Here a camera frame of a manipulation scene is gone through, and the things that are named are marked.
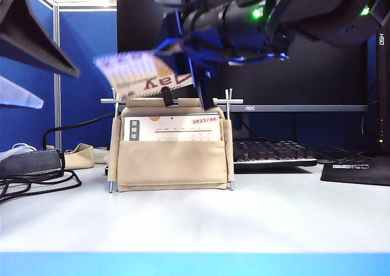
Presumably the black power adapter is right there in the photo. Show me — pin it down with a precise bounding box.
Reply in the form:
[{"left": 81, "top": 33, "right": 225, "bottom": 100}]
[{"left": 0, "top": 149, "right": 66, "bottom": 179}]

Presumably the brown leather strap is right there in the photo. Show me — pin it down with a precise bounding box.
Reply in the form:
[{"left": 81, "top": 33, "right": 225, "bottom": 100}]
[{"left": 160, "top": 86, "right": 174, "bottom": 108}]

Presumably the white cloth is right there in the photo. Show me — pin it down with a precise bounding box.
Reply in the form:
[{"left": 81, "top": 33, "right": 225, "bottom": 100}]
[{"left": 0, "top": 143, "right": 38, "bottom": 163}]

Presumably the white calendar page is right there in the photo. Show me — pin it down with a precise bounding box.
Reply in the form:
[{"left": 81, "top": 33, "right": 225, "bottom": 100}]
[{"left": 93, "top": 51, "right": 196, "bottom": 101}]

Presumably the beige canvas calendar stand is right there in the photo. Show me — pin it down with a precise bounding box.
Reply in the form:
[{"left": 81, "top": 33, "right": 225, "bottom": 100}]
[{"left": 100, "top": 88, "right": 245, "bottom": 194}]

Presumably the black keyboard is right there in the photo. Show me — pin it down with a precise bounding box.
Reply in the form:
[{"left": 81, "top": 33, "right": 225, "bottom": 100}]
[{"left": 104, "top": 138, "right": 318, "bottom": 176}]

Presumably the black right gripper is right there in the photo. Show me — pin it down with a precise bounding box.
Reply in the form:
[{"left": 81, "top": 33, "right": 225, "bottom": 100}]
[{"left": 154, "top": 1, "right": 291, "bottom": 111}]

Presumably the black power cable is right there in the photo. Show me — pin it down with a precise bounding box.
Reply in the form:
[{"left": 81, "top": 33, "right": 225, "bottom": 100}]
[{"left": 40, "top": 113, "right": 119, "bottom": 150}]

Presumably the black mouse pad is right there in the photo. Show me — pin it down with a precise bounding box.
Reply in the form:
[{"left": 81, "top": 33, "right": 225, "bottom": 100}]
[{"left": 319, "top": 161, "right": 390, "bottom": 187}]

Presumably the black HSD monitor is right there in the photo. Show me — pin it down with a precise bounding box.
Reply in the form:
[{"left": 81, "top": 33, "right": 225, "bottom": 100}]
[{"left": 367, "top": 26, "right": 390, "bottom": 155}]

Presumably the large black monitor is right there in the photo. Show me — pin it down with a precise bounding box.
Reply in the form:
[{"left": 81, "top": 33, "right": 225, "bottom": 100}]
[{"left": 116, "top": 0, "right": 370, "bottom": 113}]

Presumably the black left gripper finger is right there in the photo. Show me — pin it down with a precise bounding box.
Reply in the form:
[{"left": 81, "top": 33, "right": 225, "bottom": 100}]
[
  {"left": 0, "top": 0, "right": 81, "bottom": 78},
  {"left": 0, "top": 74, "right": 45, "bottom": 110}
]

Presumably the aluminium partition frame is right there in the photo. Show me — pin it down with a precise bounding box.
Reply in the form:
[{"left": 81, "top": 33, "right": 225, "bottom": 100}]
[{"left": 23, "top": 0, "right": 118, "bottom": 152}]

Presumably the beige cloth pouch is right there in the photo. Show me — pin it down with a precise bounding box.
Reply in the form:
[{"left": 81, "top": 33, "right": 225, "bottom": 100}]
[{"left": 63, "top": 143, "right": 95, "bottom": 170}]

